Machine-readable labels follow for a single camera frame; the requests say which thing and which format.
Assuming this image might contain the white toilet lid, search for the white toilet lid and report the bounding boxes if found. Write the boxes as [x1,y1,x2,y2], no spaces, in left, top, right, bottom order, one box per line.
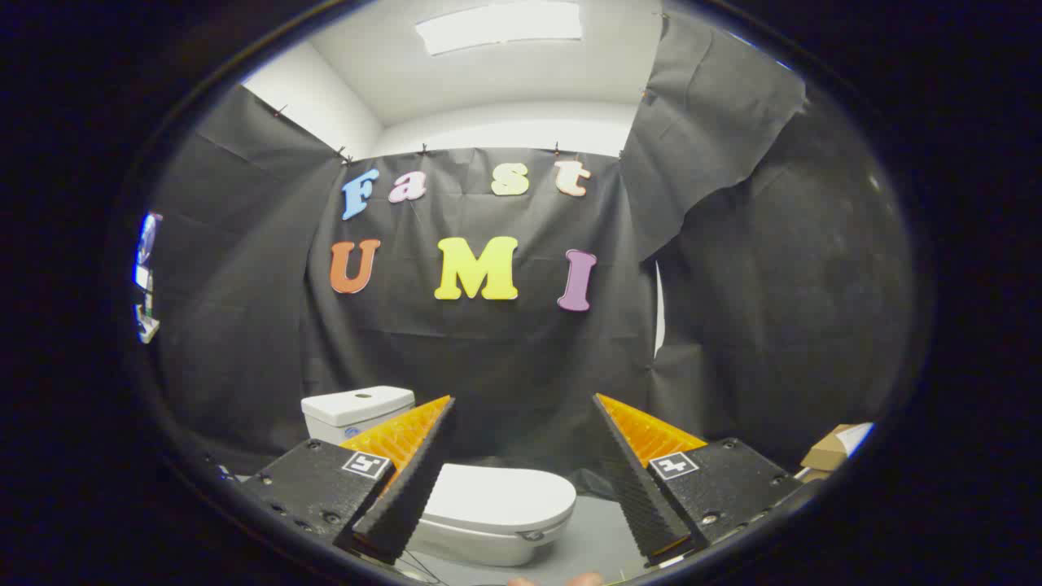
[422,464,577,536]

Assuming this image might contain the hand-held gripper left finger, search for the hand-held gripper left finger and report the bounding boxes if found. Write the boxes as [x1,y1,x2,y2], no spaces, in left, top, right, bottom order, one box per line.
[240,396,457,565]

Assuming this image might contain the brown cardboard box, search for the brown cardboard box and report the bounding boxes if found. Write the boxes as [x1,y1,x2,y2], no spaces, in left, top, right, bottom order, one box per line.
[800,423,873,483]

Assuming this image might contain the white toilet with tank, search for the white toilet with tank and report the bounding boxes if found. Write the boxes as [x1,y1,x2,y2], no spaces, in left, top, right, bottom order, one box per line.
[301,386,572,568]

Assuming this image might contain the thin black cables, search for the thin black cables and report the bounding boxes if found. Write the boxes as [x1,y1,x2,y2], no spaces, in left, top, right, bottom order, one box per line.
[397,549,450,584]

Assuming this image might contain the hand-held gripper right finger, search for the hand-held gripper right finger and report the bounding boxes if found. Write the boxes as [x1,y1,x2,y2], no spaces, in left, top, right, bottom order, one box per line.
[592,394,804,569]

